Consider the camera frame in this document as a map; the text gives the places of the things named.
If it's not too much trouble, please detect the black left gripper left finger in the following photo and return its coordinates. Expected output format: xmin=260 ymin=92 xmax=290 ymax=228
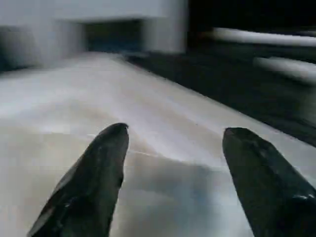
xmin=27 ymin=123 xmax=130 ymax=237

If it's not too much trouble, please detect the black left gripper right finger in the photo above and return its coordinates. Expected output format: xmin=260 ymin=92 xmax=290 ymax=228
xmin=222 ymin=127 xmax=316 ymax=237

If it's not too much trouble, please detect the white plastic table top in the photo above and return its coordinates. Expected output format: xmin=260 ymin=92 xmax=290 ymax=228
xmin=0 ymin=52 xmax=316 ymax=237

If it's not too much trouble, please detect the black work mat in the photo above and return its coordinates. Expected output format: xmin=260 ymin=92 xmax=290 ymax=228
xmin=123 ymin=0 xmax=316 ymax=148

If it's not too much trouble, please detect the white cabinet with glass doors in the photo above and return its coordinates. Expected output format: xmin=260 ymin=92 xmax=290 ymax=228
xmin=0 ymin=0 xmax=189 ymax=71

